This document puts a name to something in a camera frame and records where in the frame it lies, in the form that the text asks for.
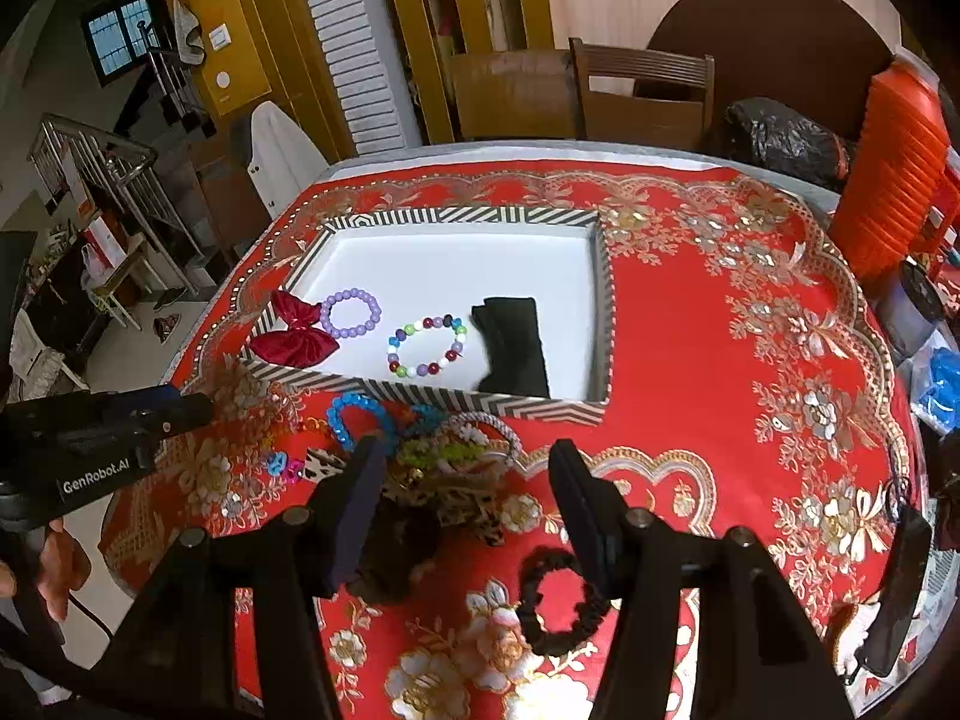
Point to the person's left hand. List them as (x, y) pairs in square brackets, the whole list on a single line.
[(64, 562)]

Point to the round white wall fixture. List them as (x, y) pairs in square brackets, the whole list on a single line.
[(223, 80)]

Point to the red floral tablecloth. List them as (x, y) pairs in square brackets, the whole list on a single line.
[(675, 390)]

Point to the shoe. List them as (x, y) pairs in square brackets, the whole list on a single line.
[(166, 328)]

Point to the brown scrunchie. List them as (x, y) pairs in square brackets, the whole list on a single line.
[(401, 547)]

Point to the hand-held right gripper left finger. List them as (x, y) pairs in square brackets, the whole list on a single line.
[(356, 517)]

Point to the white ironing board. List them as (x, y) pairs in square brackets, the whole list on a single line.
[(289, 157)]

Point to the hanging grey cloth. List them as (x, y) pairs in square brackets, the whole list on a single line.
[(187, 34)]

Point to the red satin bow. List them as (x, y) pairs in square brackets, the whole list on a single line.
[(292, 349)]

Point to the window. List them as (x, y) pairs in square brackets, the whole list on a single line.
[(116, 37)]

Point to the white plastic chair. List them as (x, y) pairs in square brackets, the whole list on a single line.
[(45, 360)]

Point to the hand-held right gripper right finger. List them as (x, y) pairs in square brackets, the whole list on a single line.
[(581, 510)]

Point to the leopard print bow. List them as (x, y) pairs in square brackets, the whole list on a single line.
[(469, 517)]

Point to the black white striped box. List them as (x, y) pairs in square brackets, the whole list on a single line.
[(450, 270)]

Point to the grey jar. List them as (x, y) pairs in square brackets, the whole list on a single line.
[(907, 307)]

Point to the metal rack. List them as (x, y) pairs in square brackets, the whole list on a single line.
[(112, 172)]

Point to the small colourful hair clip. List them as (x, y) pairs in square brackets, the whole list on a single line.
[(285, 467)]

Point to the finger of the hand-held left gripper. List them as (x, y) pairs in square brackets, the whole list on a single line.
[(161, 411)]

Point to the stack of orange stools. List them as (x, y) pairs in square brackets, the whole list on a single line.
[(892, 180)]

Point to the black folded cloth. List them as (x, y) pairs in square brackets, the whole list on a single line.
[(517, 352)]

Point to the red white box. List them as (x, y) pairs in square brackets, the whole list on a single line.
[(105, 240)]

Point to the black plastic bag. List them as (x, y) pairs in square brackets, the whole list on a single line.
[(787, 139)]

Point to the blue plastic bag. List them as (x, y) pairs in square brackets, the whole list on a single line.
[(945, 390)]

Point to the round dark brown tabletop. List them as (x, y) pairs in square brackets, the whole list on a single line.
[(772, 37)]

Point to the wooden chair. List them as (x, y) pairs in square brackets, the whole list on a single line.
[(645, 116), (510, 90)]

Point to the white louvre door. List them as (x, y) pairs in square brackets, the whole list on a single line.
[(352, 45)]

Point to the black scrunchie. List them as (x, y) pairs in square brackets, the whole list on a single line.
[(536, 630)]

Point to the white wall switch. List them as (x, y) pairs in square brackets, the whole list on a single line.
[(220, 37)]

